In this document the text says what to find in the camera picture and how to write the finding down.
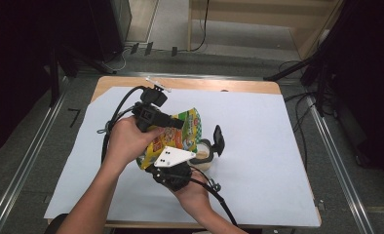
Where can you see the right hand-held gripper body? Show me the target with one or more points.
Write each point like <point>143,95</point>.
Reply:
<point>173,175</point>

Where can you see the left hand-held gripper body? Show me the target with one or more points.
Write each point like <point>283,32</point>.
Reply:
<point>147,113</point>

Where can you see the yellow green checked refill pouch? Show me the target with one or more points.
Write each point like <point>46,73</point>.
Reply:
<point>180,136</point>

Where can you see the person's right hand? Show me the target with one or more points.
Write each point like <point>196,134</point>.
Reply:
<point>195,195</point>

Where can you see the person's left hand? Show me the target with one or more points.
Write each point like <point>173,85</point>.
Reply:
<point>125,143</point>

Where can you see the small black floor strip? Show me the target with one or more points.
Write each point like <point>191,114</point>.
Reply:
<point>148,48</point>
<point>174,51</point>

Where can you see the white paper sheet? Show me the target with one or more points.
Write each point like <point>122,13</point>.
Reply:
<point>261,182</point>

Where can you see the dark cabinet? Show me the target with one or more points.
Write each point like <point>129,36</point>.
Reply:
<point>108,26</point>

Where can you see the black metal stand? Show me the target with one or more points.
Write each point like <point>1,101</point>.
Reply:
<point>54,81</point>

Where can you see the black curtain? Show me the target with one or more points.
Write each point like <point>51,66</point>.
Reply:
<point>368,65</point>
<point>11,65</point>

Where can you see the black tripod stand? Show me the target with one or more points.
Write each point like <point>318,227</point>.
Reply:
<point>320,84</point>

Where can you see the metal floor rail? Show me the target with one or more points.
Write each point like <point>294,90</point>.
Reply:
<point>342,182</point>
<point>212,76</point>
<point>18,182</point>

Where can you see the light wooden frame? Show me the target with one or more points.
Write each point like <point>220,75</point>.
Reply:
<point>189,26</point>

